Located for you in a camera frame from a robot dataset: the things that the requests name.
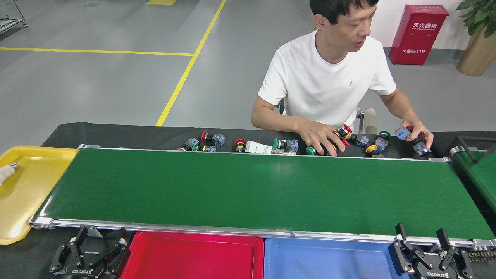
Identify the potted plant gold planter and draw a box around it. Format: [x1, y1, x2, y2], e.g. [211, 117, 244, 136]
[456, 0, 496, 77]

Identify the narrow green conveyor belt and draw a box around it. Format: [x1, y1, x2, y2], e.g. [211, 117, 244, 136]
[449, 146, 496, 214]

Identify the red fire extinguisher cabinet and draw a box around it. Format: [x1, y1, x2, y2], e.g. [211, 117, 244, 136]
[388, 5, 450, 65]

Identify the wide green conveyor belt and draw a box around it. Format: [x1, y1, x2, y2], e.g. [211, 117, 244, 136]
[26, 144, 496, 248]

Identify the person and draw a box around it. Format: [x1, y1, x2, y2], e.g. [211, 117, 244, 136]
[251, 0, 434, 157]

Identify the person's right hand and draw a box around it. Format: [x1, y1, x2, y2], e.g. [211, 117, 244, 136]
[298, 118, 347, 156]

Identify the person's left hand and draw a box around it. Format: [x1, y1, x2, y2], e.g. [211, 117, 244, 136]
[395, 114, 434, 150]

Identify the blue plastic bin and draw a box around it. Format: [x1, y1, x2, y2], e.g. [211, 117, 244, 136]
[263, 237, 411, 279]

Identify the white light bulb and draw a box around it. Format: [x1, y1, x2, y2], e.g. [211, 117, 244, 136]
[0, 162, 21, 186]

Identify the metal wheeled rack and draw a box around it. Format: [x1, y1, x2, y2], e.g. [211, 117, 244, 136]
[0, 0, 28, 35]

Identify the red plastic bin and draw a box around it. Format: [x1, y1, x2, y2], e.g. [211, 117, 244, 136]
[120, 231, 265, 279]

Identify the conveyor drive chain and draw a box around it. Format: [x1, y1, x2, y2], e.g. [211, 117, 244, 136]
[468, 251, 496, 263]

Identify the yellow plastic tray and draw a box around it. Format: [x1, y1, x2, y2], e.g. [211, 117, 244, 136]
[0, 146, 78, 245]

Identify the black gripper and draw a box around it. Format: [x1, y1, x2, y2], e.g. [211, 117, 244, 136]
[50, 226, 131, 279]
[388, 224, 475, 279]

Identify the black cable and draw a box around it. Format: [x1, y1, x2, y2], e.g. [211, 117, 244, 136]
[457, 136, 496, 165]

